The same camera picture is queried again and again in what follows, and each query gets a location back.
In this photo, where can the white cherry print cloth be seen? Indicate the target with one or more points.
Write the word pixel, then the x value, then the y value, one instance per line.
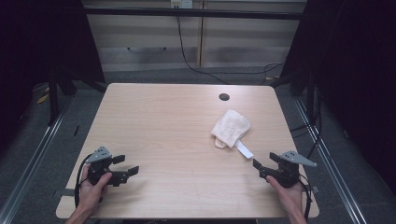
pixel 232 126

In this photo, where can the white wall power outlet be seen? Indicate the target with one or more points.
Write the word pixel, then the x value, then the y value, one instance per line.
pixel 181 3

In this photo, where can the person's left hand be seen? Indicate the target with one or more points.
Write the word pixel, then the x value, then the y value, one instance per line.
pixel 91 193

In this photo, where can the small black floor item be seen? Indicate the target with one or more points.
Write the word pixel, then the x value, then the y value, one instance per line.
pixel 76 130

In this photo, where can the grey tape strip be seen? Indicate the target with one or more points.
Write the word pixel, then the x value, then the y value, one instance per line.
pixel 67 192
pixel 313 188

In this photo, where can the grey floor rail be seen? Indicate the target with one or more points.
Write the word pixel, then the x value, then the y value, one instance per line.
pixel 31 165
pixel 330 168

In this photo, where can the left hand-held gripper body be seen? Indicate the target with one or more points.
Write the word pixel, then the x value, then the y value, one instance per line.
pixel 99 168

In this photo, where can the black curtain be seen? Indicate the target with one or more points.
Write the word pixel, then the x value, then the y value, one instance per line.
pixel 355 62
pixel 43 46

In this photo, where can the black horizontal frame bar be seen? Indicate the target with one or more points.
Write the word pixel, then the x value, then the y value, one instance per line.
pixel 193 13

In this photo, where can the yellow floor item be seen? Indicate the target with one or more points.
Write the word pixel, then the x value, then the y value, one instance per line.
pixel 42 99

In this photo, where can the person's right hand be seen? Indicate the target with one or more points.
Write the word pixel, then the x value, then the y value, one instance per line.
pixel 289 194

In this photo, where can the black metal stand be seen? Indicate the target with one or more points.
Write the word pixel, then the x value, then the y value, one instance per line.
pixel 53 99

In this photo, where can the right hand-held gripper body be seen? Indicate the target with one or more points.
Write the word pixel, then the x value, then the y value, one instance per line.
pixel 288 172

